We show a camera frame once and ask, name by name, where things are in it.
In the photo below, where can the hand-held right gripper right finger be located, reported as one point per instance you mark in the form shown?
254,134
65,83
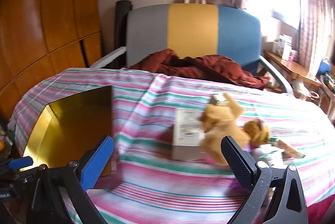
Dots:
238,161

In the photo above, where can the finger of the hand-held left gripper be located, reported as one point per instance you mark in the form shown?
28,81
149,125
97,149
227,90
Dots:
19,162

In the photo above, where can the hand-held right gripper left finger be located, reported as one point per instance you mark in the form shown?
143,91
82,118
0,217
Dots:
96,161

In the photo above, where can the white plastic ball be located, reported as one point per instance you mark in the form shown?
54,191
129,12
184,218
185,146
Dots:
261,154

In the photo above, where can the brown plush toy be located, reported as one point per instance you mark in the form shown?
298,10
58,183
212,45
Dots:
257,132

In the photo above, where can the gold box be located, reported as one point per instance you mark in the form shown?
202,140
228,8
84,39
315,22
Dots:
73,130

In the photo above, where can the white cardboard box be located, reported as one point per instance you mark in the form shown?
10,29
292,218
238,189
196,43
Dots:
187,124

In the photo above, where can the small olive box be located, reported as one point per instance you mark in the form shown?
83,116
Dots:
218,99

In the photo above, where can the pink green striped bed sheet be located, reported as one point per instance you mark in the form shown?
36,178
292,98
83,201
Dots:
170,187

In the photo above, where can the white plastic object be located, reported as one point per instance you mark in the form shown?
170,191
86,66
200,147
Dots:
299,88

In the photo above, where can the rust red jacket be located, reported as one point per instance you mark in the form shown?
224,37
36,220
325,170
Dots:
209,67

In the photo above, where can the red blanket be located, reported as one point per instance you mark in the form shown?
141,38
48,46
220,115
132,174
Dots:
324,216

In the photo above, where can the wooden desk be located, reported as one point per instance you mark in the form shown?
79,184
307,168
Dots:
290,67

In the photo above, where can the small pink box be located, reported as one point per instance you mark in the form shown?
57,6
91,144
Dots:
293,56

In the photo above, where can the white boxes on desk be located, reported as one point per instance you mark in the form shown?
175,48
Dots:
284,46

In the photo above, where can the blue desk lamp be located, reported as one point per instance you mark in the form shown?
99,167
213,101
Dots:
324,65

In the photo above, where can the wooden wardrobe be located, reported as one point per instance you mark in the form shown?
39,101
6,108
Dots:
39,30

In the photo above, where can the grey yellow blue chair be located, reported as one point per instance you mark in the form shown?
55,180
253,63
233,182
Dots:
192,30

